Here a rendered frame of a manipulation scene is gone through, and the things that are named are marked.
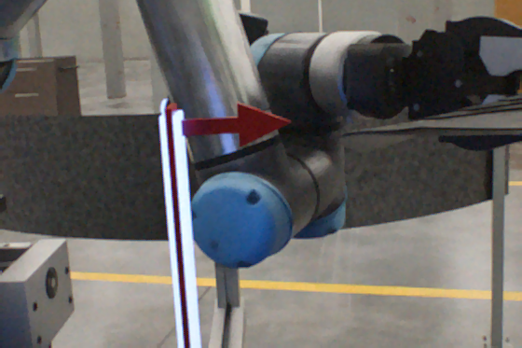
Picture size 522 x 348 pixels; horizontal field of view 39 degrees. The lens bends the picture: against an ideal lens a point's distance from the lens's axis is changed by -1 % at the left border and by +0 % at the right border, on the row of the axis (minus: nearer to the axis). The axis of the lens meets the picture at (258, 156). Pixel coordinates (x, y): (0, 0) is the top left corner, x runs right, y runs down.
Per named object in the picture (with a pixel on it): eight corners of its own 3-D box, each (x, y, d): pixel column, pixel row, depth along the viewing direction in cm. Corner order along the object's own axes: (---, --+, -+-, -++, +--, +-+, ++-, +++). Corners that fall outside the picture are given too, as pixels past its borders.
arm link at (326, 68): (310, 29, 63) (307, 124, 64) (348, 29, 59) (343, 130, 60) (372, 34, 67) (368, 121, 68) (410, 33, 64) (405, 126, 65)
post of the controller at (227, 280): (240, 308, 96) (230, 160, 92) (217, 309, 96) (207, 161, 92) (240, 299, 99) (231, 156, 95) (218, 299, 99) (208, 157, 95)
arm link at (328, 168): (242, 249, 68) (235, 132, 66) (284, 216, 78) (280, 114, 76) (323, 257, 65) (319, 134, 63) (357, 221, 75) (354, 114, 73)
